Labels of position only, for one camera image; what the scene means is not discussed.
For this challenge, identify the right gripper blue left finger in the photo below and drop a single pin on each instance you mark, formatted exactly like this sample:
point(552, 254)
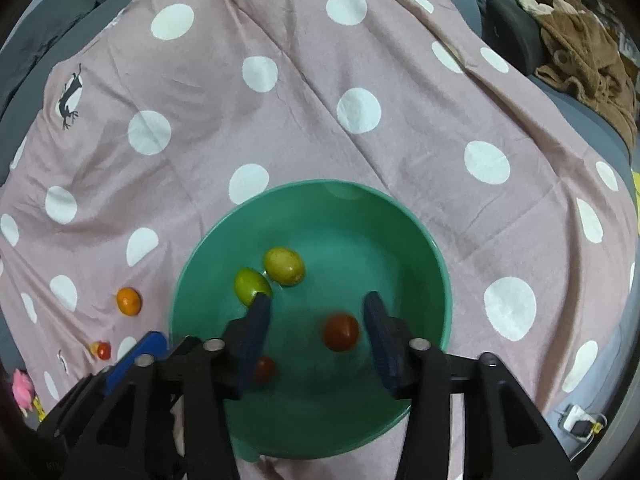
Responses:
point(244, 339)

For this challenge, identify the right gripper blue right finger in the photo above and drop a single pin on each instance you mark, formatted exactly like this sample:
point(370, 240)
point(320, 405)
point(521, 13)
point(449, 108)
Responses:
point(389, 338)

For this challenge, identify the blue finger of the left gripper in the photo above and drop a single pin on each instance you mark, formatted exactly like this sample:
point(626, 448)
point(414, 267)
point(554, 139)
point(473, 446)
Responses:
point(151, 347)

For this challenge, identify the red cherry tomato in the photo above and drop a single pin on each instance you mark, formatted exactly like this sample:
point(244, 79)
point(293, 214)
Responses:
point(103, 351)

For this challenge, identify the green tomato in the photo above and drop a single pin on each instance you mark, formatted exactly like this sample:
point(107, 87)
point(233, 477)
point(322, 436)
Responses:
point(248, 283)

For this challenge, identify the yellow small fruit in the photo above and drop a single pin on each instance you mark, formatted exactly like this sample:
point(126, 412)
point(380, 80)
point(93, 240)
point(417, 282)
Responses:
point(284, 266)

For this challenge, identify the green plastic bowl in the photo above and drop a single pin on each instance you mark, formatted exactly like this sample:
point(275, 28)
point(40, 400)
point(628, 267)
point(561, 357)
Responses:
point(353, 240)

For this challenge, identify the small orange far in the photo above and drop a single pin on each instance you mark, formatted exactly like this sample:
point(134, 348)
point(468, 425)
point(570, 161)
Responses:
point(129, 301)

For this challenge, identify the beige round fruit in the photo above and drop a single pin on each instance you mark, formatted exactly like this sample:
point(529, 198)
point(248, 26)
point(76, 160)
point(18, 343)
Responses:
point(94, 347)

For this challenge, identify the pink plush toy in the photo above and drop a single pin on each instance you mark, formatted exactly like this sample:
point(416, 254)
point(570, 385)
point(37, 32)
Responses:
point(23, 391)

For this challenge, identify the white power adapter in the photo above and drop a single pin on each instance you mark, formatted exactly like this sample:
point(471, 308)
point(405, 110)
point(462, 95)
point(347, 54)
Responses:
point(579, 424)

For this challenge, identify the pink polka dot cloth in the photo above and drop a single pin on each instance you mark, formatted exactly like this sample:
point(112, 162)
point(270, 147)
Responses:
point(320, 135)

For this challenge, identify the black sofa cushion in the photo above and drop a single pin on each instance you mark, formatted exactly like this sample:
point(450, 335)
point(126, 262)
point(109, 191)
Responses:
point(514, 35)

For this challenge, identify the grey sofa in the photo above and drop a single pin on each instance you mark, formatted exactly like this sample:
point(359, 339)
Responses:
point(575, 110)

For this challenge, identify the brown plush blanket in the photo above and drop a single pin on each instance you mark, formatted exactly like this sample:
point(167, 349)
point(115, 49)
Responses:
point(585, 62)

